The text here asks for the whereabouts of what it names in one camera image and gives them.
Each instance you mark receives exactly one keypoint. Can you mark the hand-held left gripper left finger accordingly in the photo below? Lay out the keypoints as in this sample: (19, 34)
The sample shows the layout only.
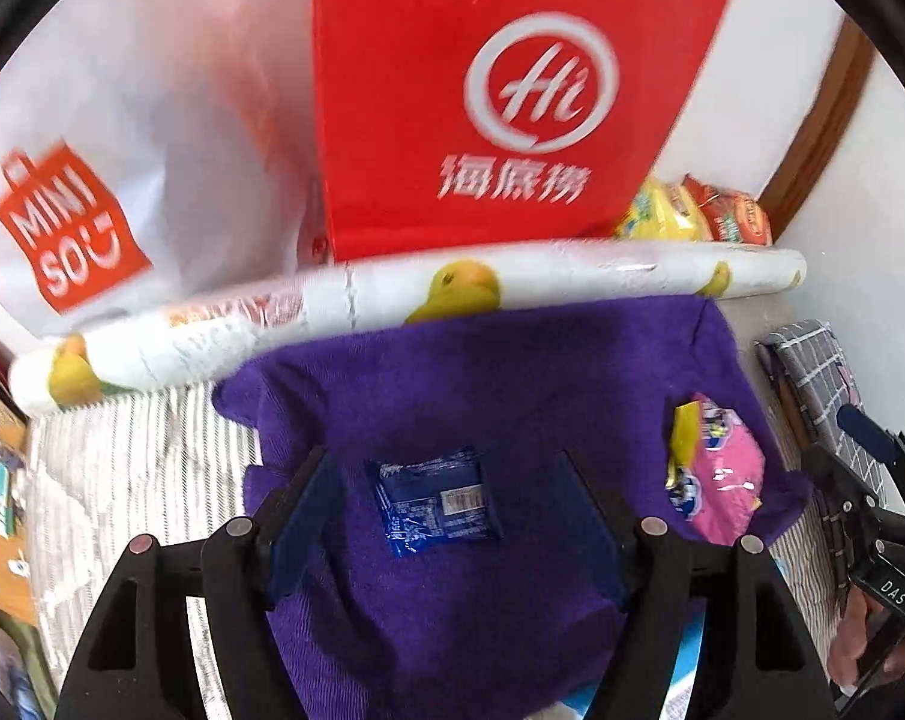
(302, 529)

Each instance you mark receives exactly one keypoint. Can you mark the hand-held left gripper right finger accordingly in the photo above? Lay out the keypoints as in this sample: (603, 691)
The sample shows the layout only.
(587, 529)

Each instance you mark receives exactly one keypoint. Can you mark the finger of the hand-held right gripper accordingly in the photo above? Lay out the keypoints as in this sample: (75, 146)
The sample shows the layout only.
(835, 487)
(869, 431)

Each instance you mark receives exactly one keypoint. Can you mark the blue snack packet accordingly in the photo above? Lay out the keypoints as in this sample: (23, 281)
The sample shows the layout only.
(430, 502)

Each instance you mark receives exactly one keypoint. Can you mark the person's right hand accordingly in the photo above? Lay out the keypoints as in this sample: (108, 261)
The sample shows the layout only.
(854, 637)

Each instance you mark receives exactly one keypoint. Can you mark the grey checked pillow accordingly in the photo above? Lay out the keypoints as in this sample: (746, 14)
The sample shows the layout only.
(812, 367)

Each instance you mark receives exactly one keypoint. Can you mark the pink snack packet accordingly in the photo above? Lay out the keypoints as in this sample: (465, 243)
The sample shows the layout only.
(722, 480)

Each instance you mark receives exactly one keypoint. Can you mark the light blue mailer bag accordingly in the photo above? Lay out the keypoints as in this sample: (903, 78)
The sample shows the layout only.
(685, 660)

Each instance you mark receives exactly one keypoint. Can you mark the purple towel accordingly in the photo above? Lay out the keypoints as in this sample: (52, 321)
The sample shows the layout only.
(497, 390)

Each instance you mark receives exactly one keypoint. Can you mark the striped bed sheet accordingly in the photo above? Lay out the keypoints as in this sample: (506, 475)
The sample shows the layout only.
(122, 465)

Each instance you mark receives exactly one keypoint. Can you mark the orange chip bag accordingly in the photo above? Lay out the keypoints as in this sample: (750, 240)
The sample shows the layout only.
(737, 225)

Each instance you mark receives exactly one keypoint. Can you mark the duck print paper roll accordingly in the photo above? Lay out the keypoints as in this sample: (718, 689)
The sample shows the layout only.
(587, 277)

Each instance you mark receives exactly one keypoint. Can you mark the yellow chip bag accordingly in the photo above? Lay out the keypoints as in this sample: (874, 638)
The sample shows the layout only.
(662, 221)

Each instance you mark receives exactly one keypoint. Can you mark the cardboard box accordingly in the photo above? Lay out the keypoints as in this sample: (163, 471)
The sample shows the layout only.
(6, 577)

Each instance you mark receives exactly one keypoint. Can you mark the white plastic shopping bag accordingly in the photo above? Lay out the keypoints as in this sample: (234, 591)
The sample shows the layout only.
(160, 127)

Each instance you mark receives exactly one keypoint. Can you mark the red paper bag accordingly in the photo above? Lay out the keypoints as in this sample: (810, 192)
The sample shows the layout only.
(407, 90)

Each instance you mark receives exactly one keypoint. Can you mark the brown wooden door frame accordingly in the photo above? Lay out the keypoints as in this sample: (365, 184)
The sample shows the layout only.
(820, 127)

